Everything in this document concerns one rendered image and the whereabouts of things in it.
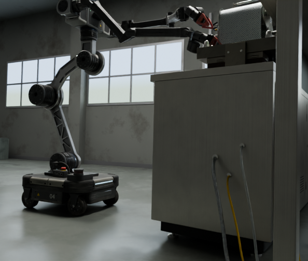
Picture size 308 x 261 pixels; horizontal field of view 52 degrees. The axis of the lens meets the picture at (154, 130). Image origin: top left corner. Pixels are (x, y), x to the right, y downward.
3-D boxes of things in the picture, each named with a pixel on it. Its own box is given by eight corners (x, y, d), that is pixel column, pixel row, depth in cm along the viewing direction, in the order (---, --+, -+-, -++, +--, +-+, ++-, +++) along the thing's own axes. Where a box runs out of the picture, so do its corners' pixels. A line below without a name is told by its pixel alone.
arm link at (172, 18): (166, 28, 240) (164, 13, 237) (173, 27, 241) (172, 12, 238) (179, 23, 199) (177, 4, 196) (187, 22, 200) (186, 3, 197)
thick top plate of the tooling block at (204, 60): (208, 65, 179) (209, 55, 180) (282, 57, 157) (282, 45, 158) (196, 59, 166) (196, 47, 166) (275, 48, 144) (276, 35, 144)
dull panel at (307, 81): (322, 111, 350) (322, 89, 351) (325, 111, 348) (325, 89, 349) (278, 73, 164) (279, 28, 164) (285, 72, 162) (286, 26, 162)
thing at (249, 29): (219, 57, 181) (219, 25, 181) (261, 51, 168) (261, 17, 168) (219, 56, 180) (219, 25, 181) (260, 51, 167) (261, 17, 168)
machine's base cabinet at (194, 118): (265, 186, 381) (266, 116, 384) (325, 192, 346) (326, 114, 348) (149, 237, 171) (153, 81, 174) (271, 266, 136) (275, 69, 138)
